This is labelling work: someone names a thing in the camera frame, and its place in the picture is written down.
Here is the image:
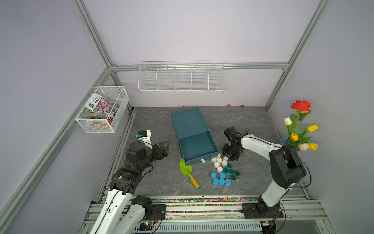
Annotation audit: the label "white wire basket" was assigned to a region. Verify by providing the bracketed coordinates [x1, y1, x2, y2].
[75, 86, 129, 133]

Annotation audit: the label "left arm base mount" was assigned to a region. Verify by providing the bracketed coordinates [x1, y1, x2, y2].
[130, 204, 166, 221]

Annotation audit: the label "teal top drawer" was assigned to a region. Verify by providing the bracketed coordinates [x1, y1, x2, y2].
[178, 132, 219, 166]

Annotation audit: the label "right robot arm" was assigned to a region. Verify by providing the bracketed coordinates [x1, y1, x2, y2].
[222, 127, 307, 215]

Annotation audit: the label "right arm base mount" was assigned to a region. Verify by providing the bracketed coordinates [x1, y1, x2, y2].
[241, 203, 284, 219]

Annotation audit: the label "artificial flower bouquet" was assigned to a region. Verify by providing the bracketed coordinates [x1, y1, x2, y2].
[284, 100, 319, 152]

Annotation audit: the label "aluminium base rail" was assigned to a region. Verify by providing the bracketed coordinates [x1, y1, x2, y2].
[80, 196, 334, 234]

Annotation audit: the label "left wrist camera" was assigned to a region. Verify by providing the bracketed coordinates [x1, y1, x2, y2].
[137, 130, 152, 144]

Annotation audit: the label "teal drawer cabinet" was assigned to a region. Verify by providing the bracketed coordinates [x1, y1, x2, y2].
[171, 107, 210, 140]

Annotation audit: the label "white wire wall shelf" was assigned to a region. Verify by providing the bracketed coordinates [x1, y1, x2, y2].
[137, 63, 226, 93]

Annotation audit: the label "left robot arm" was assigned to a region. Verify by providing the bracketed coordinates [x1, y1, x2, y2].
[90, 141, 170, 234]

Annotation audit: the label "green trowel yellow handle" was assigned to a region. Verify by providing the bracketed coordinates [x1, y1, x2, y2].
[179, 159, 201, 190]

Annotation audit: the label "purple flower seed packet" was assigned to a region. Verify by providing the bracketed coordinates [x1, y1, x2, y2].
[84, 93, 120, 121]

